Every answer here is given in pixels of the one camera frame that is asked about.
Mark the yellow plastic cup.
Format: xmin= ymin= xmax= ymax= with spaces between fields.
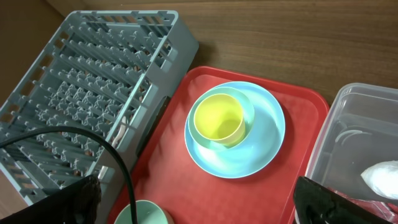
xmin=193 ymin=93 xmax=246 ymax=147

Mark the red plastic tray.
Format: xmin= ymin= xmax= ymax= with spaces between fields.
xmin=131 ymin=67 xmax=329 ymax=223

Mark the white napkin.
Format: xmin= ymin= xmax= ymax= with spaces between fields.
xmin=361 ymin=161 xmax=397 ymax=200

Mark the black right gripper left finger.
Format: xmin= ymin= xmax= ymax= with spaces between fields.
xmin=1 ymin=175 xmax=101 ymax=224

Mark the light blue plate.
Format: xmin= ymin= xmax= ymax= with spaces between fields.
xmin=184 ymin=82 xmax=285 ymax=179

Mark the white plastic fork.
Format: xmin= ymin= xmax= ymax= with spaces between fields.
xmin=111 ymin=116 xmax=127 ymax=149

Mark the clear plastic bin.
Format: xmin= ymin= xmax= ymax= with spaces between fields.
xmin=305 ymin=83 xmax=397 ymax=205

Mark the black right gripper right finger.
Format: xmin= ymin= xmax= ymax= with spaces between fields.
xmin=294 ymin=176 xmax=392 ymax=224

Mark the red snack wrapper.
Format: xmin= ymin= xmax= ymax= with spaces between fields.
xmin=329 ymin=188 xmax=397 ymax=224

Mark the mint green bowl on plate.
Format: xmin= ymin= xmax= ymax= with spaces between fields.
xmin=187 ymin=86 xmax=255 ymax=151

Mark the grey dishwasher rack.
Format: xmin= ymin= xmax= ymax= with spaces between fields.
xmin=1 ymin=10 xmax=199 ymax=223

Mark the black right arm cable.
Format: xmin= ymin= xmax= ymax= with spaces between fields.
xmin=0 ymin=126 xmax=139 ymax=224

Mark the mint green food bowl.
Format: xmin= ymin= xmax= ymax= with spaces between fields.
xmin=114 ymin=200 xmax=174 ymax=224

